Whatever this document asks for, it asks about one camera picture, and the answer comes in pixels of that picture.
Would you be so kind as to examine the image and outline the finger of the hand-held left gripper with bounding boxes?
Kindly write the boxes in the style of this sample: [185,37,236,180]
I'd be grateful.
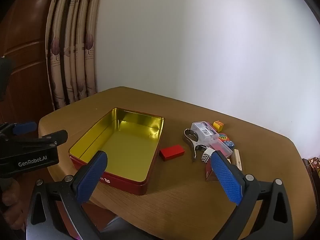
[0,121,38,141]
[14,129,68,153]

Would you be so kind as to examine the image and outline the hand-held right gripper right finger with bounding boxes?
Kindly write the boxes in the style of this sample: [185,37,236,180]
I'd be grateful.
[210,151,294,240]

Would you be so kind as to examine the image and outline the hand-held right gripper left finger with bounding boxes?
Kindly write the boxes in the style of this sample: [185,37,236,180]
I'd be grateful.
[26,151,108,240]

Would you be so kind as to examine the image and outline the tan cardboard box red print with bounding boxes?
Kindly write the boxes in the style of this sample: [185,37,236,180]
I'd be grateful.
[204,162,222,182]

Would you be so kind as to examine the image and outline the white box zigzag print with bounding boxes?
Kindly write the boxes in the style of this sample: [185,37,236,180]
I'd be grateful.
[201,148,215,164]

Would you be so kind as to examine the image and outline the clear case pink insert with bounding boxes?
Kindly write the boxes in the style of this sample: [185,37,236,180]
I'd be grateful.
[205,140,233,159]

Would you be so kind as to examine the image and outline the red tin box gold inside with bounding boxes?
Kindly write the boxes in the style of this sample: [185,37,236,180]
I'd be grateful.
[69,107,165,196]

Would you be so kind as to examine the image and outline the red rectangular block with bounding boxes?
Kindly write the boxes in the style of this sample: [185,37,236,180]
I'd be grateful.
[159,144,186,161]

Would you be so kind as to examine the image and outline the person's left hand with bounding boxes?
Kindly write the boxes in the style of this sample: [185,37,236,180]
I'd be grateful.
[0,180,26,232]

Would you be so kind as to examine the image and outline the clear plastic box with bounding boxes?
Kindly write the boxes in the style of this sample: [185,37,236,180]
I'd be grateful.
[191,121,220,143]

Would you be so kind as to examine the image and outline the patterned brown object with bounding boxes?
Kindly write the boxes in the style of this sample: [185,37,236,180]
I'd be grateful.
[302,156,320,180]

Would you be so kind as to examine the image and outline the beige patterned curtain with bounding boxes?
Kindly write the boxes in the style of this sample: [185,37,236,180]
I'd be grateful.
[45,0,105,111]

